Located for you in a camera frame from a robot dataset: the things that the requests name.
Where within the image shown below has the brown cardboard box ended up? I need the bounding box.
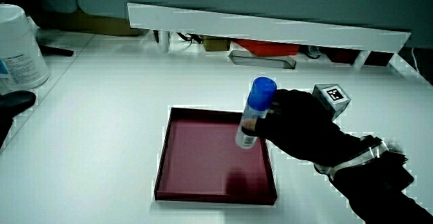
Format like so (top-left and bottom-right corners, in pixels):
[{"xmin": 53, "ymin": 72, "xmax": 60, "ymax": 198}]
[{"xmin": 40, "ymin": 9, "xmax": 148, "ymax": 37}]

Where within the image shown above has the person's right forearm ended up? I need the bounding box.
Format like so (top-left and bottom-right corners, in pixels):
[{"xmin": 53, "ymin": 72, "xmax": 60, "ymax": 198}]
[{"xmin": 313, "ymin": 134, "xmax": 433, "ymax": 224}]

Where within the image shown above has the white monitor riser shelf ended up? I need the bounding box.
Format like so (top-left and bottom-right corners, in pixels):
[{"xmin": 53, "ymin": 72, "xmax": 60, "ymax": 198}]
[{"xmin": 127, "ymin": 2, "xmax": 412, "ymax": 70}]

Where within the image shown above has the dark red square plate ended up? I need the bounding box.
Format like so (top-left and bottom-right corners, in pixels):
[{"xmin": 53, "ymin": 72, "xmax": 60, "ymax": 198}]
[{"xmin": 154, "ymin": 106, "xmax": 278, "ymax": 206}]

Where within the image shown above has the black rounded object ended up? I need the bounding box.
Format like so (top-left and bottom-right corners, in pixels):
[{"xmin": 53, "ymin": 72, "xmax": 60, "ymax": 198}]
[{"xmin": 0, "ymin": 90, "xmax": 37, "ymax": 149}]

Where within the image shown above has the red flat box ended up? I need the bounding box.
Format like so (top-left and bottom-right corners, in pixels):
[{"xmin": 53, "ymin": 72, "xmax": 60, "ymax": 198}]
[{"xmin": 232, "ymin": 38, "xmax": 300, "ymax": 57}]

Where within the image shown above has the dark red box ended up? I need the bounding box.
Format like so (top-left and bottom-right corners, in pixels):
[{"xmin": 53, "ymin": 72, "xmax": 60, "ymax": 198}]
[{"xmin": 323, "ymin": 46, "xmax": 395, "ymax": 67}]

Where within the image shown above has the clear metal clip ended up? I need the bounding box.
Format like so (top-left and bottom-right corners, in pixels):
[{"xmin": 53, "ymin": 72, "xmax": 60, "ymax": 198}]
[{"xmin": 228, "ymin": 49, "xmax": 298, "ymax": 70}]

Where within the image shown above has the blue-capped white glue bottle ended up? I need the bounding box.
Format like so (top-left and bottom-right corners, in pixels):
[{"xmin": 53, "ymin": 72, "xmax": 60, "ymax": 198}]
[{"xmin": 235, "ymin": 76, "xmax": 278, "ymax": 150}]

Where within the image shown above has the person's right hand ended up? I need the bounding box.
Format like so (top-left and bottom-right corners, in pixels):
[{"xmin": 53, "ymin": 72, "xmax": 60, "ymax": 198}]
[{"xmin": 241, "ymin": 83, "xmax": 361, "ymax": 168}]

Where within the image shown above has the white cable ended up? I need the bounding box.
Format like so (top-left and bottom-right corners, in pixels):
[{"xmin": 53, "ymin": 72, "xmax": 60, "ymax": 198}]
[{"xmin": 410, "ymin": 47, "xmax": 421, "ymax": 74}]

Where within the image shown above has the black cable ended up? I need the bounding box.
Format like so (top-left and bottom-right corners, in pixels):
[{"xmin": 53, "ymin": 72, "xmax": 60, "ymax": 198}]
[{"xmin": 176, "ymin": 31, "xmax": 204, "ymax": 45}]

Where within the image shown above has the small brown box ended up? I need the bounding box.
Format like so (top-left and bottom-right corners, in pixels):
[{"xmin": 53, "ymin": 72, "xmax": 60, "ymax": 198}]
[{"xmin": 202, "ymin": 36, "xmax": 231, "ymax": 52}]

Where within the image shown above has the white plastic bucket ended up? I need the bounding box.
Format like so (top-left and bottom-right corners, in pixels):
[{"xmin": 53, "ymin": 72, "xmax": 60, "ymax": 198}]
[{"xmin": 0, "ymin": 3, "xmax": 51, "ymax": 92}]

